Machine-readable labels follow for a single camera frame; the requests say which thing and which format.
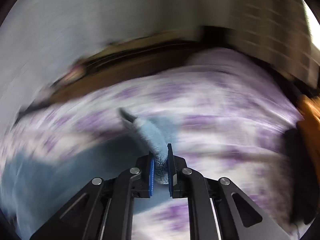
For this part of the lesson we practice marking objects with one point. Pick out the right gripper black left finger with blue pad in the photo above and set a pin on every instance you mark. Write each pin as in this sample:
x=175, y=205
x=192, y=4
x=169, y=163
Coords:
x=144, y=185

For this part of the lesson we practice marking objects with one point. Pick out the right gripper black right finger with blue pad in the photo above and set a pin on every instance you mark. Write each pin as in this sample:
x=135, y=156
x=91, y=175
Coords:
x=175, y=166

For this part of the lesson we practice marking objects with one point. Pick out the light blue fleece garment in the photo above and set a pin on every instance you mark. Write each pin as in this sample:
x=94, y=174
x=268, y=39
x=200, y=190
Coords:
x=33, y=190

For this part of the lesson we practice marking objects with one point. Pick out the brown woven bamboo mat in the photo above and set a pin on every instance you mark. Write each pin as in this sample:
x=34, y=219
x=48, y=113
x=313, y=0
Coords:
x=129, y=60

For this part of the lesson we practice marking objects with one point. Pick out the pink folded cloth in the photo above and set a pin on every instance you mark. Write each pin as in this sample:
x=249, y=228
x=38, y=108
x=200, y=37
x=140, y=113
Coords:
x=76, y=72

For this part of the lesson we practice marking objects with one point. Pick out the orange wooden furniture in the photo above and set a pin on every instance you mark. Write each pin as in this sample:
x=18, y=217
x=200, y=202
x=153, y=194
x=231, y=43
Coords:
x=309, y=126

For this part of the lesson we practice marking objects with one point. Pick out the white lace cover cloth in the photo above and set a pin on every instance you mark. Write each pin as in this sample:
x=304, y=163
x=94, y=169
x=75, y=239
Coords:
x=41, y=38

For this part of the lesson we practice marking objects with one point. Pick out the plaid curtain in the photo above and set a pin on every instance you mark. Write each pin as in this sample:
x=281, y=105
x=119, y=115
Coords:
x=277, y=32

